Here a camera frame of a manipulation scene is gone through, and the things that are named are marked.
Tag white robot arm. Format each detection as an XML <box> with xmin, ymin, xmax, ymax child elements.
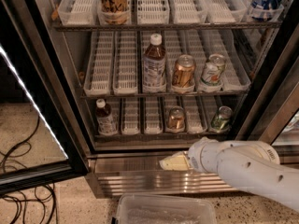
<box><xmin>160</xmin><ymin>137</ymin><xmax>299</xmax><ymax>211</ymax></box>

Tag wire shelf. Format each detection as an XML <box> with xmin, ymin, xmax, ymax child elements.
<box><xmin>53</xmin><ymin>21</ymin><xmax>282</xmax><ymax>32</ymax></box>
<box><xmin>80</xmin><ymin>91</ymin><xmax>247</xmax><ymax>100</ymax></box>
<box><xmin>94</xmin><ymin>133</ymin><xmax>228</xmax><ymax>142</ymax></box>

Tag white tray middle far right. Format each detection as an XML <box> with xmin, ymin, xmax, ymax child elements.
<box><xmin>200</xmin><ymin>30</ymin><xmax>250</xmax><ymax>91</ymax></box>

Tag orange can shelf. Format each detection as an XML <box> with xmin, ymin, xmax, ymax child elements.
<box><xmin>167</xmin><ymin>106</ymin><xmax>185</xmax><ymax>132</ymax></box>
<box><xmin>172</xmin><ymin>54</ymin><xmax>196</xmax><ymax>88</ymax></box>

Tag open glass fridge door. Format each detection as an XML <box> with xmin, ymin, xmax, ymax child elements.
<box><xmin>0</xmin><ymin>0</ymin><xmax>88</xmax><ymax>196</ymax></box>

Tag orange can middle shelf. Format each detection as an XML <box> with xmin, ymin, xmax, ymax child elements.
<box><xmin>172</xmin><ymin>54</ymin><xmax>196</xmax><ymax>88</ymax></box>

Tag green can bottom shelf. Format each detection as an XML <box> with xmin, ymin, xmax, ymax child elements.
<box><xmin>211</xmin><ymin>105</ymin><xmax>233</xmax><ymax>133</ymax></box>

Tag white green can middle shelf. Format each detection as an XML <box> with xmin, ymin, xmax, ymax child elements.
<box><xmin>200</xmin><ymin>53</ymin><xmax>226</xmax><ymax>86</ymax></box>

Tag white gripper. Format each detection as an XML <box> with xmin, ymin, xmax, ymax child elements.
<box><xmin>159</xmin><ymin>137</ymin><xmax>220</xmax><ymax>173</ymax></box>

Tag middle wire shelf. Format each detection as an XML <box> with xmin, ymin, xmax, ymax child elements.
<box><xmin>80</xmin><ymin>91</ymin><xmax>247</xmax><ymax>100</ymax></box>

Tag top wire shelf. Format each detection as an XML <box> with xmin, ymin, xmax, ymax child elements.
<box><xmin>53</xmin><ymin>21</ymin><xmax>282</xmax><ymax>32</ymax></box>

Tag white tray top far left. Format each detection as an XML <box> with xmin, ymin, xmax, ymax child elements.
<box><xmin>58</xmin><ymin>0</ymin><xmax>98</xmax><ymax>26</ymax></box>

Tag stainless steel display fridge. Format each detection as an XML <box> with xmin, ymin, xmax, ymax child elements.
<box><xmin>6</xmin><ymin>0</ymin><xmax>299</xmax><ymax>200</ymax></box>

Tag large tea bottle middle shelf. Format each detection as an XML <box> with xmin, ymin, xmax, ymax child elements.
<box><xmin>143</xmin><ymin>34</ymin><xmax>166</xmax><ymax>93</ymax></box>

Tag bottom wire shelf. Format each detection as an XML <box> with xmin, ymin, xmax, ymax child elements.
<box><xmin>94</xmin><ymin>133</ymin><xmax>228</xmax><ymax>142</ymax></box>

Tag clear plastic bin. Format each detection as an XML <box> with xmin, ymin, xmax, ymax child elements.
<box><xmin>111</xmin><ymin>193</ymin><xmax>217</xmax><ymax>224</ymax></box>

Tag white tray middle far left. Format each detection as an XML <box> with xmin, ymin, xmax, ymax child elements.
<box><xmin>83</xmin><ymin>32</ymin><xmax>114</xmax><ymax>97</ymax></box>

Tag orange can bottom shelf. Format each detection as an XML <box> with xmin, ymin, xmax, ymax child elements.
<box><xmin>167</xmin><ymin>106</ymin><xmax>185</xmax><ymax>132</ymax></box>

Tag white tray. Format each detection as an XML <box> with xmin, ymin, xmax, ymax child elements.
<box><xmin>144</xmin><ymin>97</ymin><xmax>163</xmax><ymax>134</ymax></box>
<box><xmin>83</xmin><ymin>32</ymin><xmax>114</xmax><ymax>97</ymax></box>
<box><xmin>200</xmin><ymin>30</ymin><xmax>250</xmax><ymax>91</ymax></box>
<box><xmin>58</xmin><ymin>0</ymin><xmax>98</xmax><ymax>26</ymax></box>
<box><xmin>121</xmin><ymin>98</ymin><xmax>140</xmax><ymax>135</ymax></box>
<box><xmin>182</xmin><ymin>96</ymin><xmax>206</xmax><ymax>133</ymax></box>
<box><xmin>169</xmin><ymin>0</ymin><xmax>207</xmax><ymax>24</ymax></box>
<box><xmin>113</xmin><ymin>31</ymin><xmax>138</xmax><ymax>95</ymax></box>
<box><xmin>136</xmin><ymin>0</ymin><xmax>170</xmax><ymax>24</ymax></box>

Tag small tea bottle bottom shelf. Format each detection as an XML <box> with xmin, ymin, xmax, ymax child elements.
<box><xmin>95</xmin><ymin>99</ymin><xmax>118</xmax><ymax>136</ymax></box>

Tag black floor cables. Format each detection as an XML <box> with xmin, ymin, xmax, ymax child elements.
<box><xmin>0</xmin><ymin>115</ymin><xmax>58</xmax><ymax>224</ymax></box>

